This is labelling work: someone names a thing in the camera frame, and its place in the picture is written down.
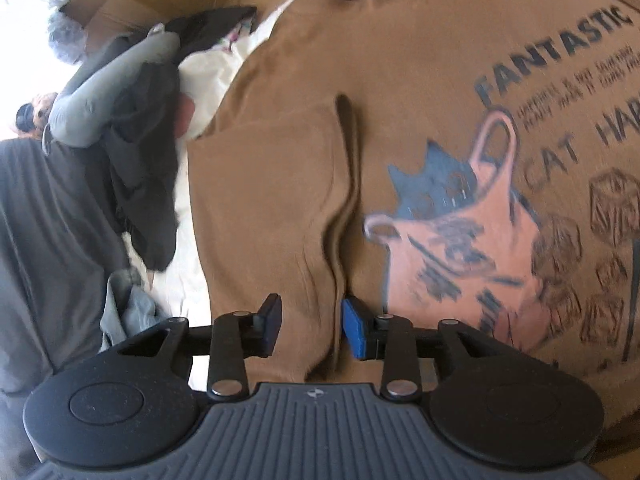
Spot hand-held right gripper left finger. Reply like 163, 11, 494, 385
117, 294, 282, 402

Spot brown teddy bear toy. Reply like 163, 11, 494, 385
15, 91, 58, 138

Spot crumpled black garment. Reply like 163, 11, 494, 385
102, 5, 258, 273

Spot grey neck pillow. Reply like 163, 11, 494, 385
42, 24, 181, 156

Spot brown printed t-shirt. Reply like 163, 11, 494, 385
185, 0, 640, 456

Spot grey garment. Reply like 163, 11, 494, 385
0, 137, 133, 480

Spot grey-blue garment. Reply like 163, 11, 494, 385
100, 267, 173, 353

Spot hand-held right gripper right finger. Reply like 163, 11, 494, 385
341, 296, 506, 403

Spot clear plastic bags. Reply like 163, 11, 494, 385
30, 0, 108, 66

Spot cream bear print bed sheet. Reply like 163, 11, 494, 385
125, 0, 361, 393

